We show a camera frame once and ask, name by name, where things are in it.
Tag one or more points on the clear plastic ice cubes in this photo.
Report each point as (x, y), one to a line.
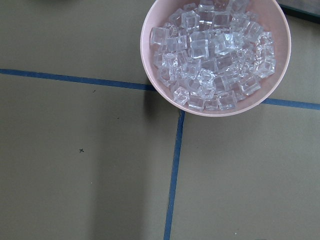
(212, 54)

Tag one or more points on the pink bowl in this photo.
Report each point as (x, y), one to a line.
(271, 17)

